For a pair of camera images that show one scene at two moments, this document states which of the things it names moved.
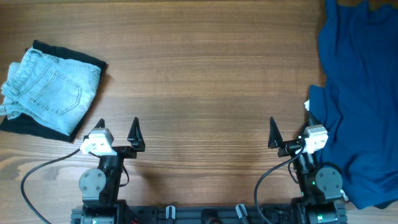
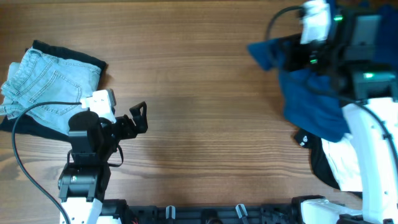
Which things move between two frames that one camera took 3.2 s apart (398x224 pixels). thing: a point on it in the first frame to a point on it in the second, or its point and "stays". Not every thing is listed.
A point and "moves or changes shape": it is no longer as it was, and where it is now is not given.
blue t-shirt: [357, 104] moves or changes shape
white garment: [307, 104] to [344, 163]
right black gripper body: [292, 147] to [292, 57]
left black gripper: [138, 142] to [140, 120]
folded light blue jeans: [58, 93] stays
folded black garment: [25, 124] stays
